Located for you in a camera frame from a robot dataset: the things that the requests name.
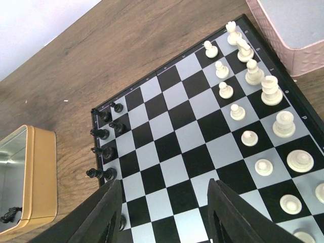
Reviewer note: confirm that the white pawn row four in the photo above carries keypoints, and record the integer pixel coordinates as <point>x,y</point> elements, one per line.
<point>225,91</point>

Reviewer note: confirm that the black rook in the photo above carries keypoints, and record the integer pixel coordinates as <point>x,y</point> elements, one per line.
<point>104,115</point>

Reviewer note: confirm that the black king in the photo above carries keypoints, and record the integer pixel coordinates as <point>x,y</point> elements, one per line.
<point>109,174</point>

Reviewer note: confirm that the black queen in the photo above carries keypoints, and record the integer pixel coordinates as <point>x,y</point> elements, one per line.
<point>123,223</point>

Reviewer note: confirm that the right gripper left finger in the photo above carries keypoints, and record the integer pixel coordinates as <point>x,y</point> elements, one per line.
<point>97,219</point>

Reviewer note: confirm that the white rook near corner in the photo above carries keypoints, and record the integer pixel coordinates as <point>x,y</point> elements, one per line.
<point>319,192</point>

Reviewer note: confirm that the black piece in tin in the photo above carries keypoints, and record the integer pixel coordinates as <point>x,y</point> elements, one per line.
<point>10,215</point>

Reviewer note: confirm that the white bishop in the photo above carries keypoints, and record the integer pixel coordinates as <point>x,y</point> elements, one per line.
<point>254,74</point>

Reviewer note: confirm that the white pawn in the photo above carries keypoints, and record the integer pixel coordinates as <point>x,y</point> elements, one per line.
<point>290,204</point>
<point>211,51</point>
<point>249,138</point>
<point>263,167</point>

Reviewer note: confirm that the yellow metal tin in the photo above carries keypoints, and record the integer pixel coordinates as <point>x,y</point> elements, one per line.
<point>28,179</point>

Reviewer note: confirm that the black bishop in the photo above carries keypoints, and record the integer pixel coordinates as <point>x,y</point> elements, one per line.
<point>106,153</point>

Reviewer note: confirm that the white pawn far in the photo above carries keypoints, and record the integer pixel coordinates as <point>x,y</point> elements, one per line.
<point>211,51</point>

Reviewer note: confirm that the black knight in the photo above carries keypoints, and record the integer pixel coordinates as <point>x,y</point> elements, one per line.
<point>102,134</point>

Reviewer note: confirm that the white pawn row three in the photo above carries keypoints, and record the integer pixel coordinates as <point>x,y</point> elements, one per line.
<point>221,70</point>

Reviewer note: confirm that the black pawn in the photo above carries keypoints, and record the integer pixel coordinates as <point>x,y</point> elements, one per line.
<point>118,127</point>
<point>117,107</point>

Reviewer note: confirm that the white piece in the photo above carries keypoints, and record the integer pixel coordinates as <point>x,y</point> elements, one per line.
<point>284,126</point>
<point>300,161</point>

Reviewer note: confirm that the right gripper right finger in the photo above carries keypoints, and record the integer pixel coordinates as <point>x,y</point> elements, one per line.
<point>232,219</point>

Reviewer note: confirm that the white queen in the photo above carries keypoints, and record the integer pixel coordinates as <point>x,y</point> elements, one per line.
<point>271,94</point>

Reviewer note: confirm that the white knight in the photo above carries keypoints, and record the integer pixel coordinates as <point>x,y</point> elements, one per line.
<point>245,52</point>

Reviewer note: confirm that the white pawn row five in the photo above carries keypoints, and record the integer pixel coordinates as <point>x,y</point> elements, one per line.
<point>237,112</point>

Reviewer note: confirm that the black white chessboard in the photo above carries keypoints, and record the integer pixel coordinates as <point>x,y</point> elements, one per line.
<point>179,134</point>

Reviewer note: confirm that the pink metal tin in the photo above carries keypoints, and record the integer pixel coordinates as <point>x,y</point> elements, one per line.
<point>294,30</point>

